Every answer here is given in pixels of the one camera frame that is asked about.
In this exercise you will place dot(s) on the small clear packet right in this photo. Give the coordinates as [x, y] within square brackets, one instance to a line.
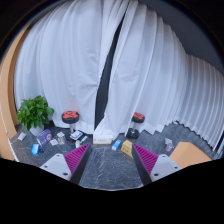
[168, 144]

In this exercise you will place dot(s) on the white book stack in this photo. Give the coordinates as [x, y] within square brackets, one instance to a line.
[76, 135]

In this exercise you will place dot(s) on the small clear display box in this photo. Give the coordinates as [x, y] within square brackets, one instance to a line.
[61, 138]

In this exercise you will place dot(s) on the wooden table corner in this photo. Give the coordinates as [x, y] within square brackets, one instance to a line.
[186, 154]

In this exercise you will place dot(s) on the white right curtain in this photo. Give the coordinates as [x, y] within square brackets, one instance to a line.
[153, 75]

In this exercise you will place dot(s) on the blue white small box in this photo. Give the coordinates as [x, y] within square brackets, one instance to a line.
[116, 144]

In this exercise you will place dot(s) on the small white card left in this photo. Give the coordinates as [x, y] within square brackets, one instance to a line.
[22, 136]

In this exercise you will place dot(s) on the left red black stool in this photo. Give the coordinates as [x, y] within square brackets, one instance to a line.
[70, 118]

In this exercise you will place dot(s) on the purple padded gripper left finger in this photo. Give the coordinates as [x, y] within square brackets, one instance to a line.
[69, 166]

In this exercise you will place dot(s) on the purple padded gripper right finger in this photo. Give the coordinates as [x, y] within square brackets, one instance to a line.
[152, 167]

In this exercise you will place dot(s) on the purple box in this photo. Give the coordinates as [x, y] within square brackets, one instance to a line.
[44, 137]

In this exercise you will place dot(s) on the white orange box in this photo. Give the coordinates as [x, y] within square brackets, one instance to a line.
[102, 139]

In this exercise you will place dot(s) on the right red black stool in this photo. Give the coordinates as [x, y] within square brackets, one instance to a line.
[137, 118]

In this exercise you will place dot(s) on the green potted plant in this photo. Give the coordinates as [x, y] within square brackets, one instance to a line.
[33, 114]

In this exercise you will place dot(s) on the yellow cardboard box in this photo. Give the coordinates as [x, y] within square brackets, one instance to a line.
[127, 148]

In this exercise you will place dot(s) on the red black stool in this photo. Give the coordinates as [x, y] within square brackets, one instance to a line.
[70, 118]
[137, 118]

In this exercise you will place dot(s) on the white curtain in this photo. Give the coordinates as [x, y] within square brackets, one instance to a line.
[153, 75]
[63, 57]

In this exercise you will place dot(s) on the white left curtain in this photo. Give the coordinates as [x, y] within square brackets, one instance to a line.
[63, 57]

